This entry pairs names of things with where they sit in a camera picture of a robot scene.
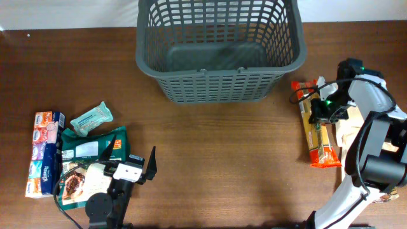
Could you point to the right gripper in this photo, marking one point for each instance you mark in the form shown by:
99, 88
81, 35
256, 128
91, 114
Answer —
318, 115

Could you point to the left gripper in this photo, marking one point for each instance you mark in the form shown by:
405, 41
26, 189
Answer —
151, 170

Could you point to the beige dried mushroom bag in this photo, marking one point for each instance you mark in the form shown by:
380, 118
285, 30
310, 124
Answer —
346, 131

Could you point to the orange spaghetti pasta package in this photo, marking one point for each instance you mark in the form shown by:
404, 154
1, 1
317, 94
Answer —
322, 154

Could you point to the green food pouch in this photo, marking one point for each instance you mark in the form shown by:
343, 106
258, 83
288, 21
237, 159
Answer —
85, 177

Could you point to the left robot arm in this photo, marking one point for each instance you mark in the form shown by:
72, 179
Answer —
108, 210

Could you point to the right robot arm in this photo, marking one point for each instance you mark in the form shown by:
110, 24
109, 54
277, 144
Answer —
376, 160

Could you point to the multicolour tissue pack bundle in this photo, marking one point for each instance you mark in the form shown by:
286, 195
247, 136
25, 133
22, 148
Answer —
46, 159

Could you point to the mint green snack bar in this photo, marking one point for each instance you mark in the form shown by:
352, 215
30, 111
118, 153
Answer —
92, 119

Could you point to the grey plastic lattice basket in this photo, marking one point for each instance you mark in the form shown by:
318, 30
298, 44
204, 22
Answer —
219, 51

